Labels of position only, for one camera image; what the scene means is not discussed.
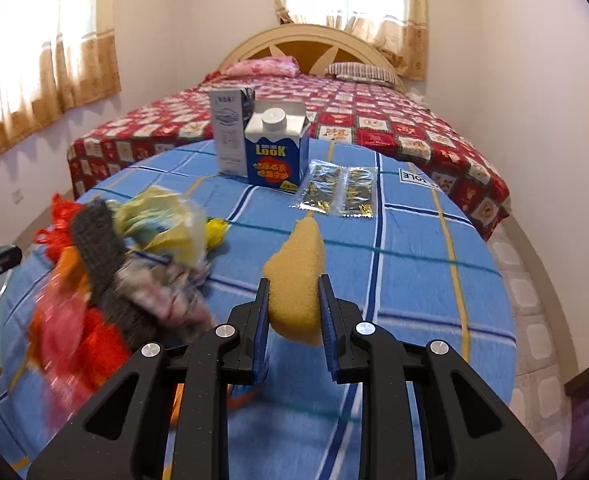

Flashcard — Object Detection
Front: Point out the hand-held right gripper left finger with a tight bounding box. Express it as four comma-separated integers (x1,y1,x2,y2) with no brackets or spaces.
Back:
27,276,271,480

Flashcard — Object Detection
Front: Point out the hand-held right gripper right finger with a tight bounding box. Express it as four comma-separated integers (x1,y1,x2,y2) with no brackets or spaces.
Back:
319,276,558,480

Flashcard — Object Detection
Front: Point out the yellow sponge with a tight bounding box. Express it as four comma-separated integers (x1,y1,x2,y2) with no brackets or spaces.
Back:
263,215,326,347

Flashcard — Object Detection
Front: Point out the red mesh bag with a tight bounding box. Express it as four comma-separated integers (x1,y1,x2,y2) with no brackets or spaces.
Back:
34,194,131,391

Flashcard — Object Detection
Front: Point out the colourful wrapper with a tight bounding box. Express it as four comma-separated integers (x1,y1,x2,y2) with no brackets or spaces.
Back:
119,255,213,332

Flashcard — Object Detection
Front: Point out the pink plastic wrapper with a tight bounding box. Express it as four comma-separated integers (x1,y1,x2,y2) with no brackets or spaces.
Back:
37,280,95,403

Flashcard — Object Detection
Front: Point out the small yellow wrapper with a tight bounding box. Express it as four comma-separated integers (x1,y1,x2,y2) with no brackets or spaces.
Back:
205,217,231,250

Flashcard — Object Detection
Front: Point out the blue checked tablecloth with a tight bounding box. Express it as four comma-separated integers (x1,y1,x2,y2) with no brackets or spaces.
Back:
0,139,518,480

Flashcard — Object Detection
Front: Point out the clear black gold packet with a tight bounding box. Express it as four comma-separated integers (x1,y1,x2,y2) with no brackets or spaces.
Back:
335,165,379,220
290,159,348,216

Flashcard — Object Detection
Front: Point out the clear yellow green plastic bag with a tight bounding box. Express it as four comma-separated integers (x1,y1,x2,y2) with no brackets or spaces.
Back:
114,186,210,261

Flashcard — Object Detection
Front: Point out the blue milk carton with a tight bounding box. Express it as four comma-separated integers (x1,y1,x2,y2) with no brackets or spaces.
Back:
244,101,311,192

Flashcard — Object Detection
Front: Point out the wide beige patterned curtain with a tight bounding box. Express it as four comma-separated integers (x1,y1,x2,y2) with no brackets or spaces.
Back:
0,0,122,173

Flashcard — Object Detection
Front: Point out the grey white paper box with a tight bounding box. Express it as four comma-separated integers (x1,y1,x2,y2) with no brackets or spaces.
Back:
209,86,256,177

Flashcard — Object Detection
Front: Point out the bed with red patterned cover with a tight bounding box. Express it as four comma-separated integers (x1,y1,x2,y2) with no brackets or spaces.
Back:
67,72,511,241

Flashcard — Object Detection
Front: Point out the pink pillow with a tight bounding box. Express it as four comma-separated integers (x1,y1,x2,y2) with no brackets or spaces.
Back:
224,56,300,78

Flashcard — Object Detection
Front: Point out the striped pillow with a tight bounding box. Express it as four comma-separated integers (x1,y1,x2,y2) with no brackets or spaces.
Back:
323,62,400,85

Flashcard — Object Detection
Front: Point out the cream wooden headboard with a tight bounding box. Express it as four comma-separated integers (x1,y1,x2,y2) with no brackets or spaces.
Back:
218,23,408,93

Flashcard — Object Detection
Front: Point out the beige flowered curtain panel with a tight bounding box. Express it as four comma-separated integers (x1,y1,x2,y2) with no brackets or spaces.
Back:
325,0,430,81

